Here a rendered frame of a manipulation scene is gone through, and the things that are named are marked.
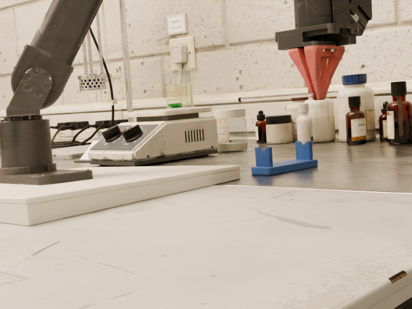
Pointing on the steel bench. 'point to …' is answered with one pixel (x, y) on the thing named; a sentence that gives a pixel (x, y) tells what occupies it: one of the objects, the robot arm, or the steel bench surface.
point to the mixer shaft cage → (90, 81)
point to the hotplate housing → (165, 141)
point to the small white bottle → (304, 124)
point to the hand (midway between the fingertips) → (319, 94)
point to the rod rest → (265, 163)
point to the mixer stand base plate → (70, 152)
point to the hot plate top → (167, 112)
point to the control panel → (119, 144)
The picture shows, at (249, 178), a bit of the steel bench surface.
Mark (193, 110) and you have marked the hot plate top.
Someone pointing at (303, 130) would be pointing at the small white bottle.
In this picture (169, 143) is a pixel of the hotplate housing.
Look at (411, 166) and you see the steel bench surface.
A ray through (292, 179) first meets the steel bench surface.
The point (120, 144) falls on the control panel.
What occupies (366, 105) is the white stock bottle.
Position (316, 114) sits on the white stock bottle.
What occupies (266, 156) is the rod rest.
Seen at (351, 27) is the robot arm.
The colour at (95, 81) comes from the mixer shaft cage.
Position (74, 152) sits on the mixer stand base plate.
